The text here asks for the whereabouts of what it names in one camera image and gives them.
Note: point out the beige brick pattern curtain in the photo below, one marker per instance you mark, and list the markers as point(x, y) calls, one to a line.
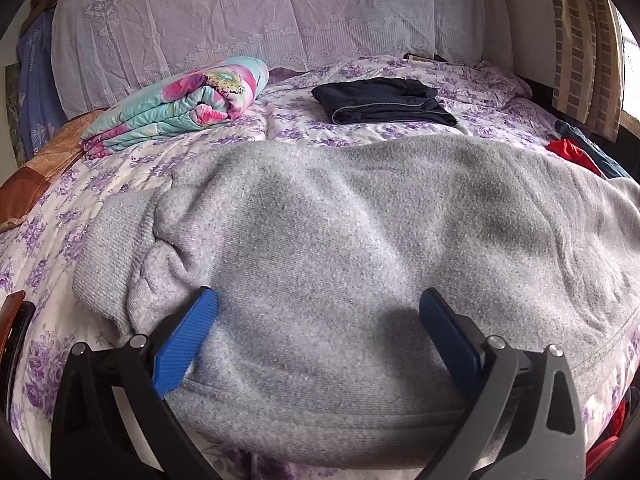
point(580, 60)

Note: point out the red blanket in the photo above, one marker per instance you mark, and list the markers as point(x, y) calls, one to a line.
point(605, 452)

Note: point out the folded pink teal floral blanket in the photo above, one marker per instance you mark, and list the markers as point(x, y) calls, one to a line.
point(175, 105)

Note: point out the folded black pants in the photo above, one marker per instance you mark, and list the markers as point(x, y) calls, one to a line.
point(380, 102)

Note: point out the purple pillow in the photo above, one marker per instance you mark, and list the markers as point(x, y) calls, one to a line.
point(285, 75)

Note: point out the brown cushion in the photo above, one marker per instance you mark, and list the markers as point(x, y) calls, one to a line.
point(30, 185)

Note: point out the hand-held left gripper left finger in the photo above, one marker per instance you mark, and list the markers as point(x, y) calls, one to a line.
point(185, 345)

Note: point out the white lace cloth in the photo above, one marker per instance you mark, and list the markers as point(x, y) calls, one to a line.
point(250, 10)

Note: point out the window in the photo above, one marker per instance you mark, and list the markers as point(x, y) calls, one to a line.
point(631, 85)

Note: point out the green wall picture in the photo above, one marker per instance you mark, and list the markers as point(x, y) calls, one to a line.
point(15, 115)

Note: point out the blue patterned hanging cloth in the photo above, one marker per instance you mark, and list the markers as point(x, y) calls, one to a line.
point(37, 85)

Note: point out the reddish brown wooden object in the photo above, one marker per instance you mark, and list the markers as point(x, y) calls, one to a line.
point(12, 330)

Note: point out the red striped garment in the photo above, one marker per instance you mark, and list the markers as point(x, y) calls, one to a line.
point(565, 149)

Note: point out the small dark box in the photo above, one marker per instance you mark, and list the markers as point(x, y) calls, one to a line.
point(419, 56)

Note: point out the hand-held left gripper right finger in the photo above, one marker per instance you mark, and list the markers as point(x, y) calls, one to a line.
point(447, 340)

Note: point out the blue denim garment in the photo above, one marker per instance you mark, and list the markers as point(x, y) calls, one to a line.
point(600, 155)

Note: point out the grey knit sweater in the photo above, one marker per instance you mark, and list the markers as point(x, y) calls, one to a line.
point(350, 235)

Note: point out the purple floral bedspread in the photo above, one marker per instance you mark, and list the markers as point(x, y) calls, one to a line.
point(310, 132)

